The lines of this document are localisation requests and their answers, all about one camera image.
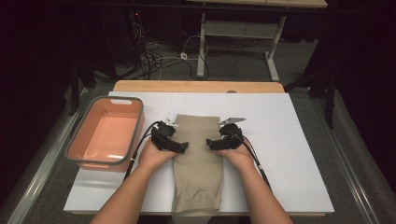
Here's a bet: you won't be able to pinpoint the black stand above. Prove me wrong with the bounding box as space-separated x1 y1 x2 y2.
283 66 339 130
68 59 97 117

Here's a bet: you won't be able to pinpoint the wooden table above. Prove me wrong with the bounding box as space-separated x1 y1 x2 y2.
112 79 286 94

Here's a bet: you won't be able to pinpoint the white board table cover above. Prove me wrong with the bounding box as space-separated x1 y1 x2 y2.
63 91 335 216

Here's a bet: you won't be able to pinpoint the orange basket with grey rim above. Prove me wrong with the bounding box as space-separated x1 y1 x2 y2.
64 95 146 173

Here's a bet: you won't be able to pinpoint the tangle of floor cables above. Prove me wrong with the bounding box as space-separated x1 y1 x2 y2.
129 12 213 81

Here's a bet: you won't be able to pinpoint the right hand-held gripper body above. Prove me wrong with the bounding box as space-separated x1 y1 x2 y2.
218 116 247 148

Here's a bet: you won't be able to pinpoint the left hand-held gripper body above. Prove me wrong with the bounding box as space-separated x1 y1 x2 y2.
150 117 180 152

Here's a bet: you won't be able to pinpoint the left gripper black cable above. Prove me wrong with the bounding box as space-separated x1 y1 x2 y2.
122 120 162 183

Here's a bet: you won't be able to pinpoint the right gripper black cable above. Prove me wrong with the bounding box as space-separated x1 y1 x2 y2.
225 130 274 192

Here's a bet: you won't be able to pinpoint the person's left hand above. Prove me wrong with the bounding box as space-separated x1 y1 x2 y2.
137 138 176 173

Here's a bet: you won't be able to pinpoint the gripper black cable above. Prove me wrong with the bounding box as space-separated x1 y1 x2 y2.
122 120 162 183
225 130 274 192

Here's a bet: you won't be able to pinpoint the beige pants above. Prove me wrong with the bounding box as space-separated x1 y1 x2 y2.
171 113 225 224

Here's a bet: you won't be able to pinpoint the metal floor rail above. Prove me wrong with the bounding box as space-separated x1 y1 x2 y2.
311 96 381 224
6 88 90 224

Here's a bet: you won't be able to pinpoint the white-legged wooden desk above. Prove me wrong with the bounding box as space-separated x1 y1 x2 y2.
186 0 330 82

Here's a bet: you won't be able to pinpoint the person's right hand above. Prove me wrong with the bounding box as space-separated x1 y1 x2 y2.
214 139 257 172

